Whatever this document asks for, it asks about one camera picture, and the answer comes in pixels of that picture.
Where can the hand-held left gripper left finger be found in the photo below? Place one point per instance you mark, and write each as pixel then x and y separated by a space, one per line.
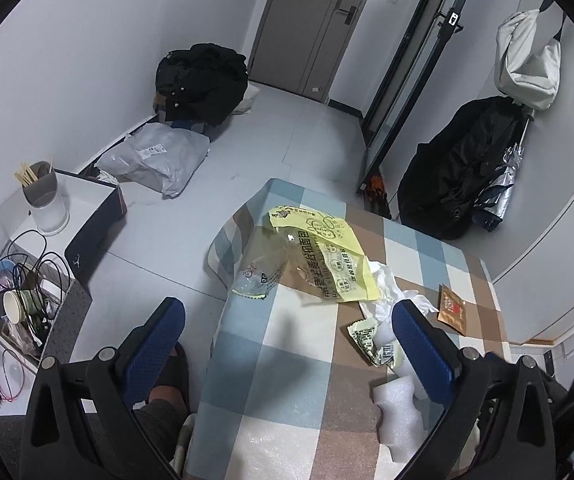
pixel 157 340

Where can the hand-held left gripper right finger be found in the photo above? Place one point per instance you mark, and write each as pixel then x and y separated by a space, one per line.
pixel 422 355

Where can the brown sachet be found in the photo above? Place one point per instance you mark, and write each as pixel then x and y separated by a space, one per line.
pixel 453 310

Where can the yellow plastic bread bag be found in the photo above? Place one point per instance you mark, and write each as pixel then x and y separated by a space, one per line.
pixel 337 250

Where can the white foam piece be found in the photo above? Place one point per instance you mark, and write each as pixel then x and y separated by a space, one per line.
pixel 397 420
pixel 407 377

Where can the black slipper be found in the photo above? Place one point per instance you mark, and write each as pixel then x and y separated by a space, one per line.
pixel 177 370

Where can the green and white wrapper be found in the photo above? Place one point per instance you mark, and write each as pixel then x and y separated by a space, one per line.
pixel 367 340

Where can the grey speckled storage box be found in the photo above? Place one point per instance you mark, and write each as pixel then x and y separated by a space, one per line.
pixel 67 310

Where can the navy and white box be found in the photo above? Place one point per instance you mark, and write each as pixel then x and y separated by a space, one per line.
pixel 97 230

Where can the checkered tablecloth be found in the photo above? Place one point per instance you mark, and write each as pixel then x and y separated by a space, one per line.
pixel 287 360

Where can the white paper cup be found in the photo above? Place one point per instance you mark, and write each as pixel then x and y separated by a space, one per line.
pixel 14 305

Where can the orange and black tool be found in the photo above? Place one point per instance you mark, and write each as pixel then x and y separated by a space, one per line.
pixel 374 192

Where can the white frosted cup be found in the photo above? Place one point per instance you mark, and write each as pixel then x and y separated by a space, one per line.
pixel 47 205

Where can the grey plastic parcel bag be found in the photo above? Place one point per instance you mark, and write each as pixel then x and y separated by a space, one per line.
pixel 157 155

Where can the silver folding umbrella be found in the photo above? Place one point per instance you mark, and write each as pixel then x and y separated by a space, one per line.
pixel 502 185

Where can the black backpack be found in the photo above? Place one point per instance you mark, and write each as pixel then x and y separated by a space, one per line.
pixel 457 170

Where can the wooden chopsticks bundle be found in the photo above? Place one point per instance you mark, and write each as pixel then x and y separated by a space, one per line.
pixel 24 175

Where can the white cloth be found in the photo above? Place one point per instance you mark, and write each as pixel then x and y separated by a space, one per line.
pixel 247 100

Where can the black jacket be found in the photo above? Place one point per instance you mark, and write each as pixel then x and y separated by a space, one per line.
pixel 202 80

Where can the black framed glass door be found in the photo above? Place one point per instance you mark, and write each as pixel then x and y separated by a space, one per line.
pixel 417 60

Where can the white hanging bag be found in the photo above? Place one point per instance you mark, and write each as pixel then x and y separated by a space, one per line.
pixel 527 70

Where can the grey door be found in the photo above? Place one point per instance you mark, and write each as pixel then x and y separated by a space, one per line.
pixel 302 25

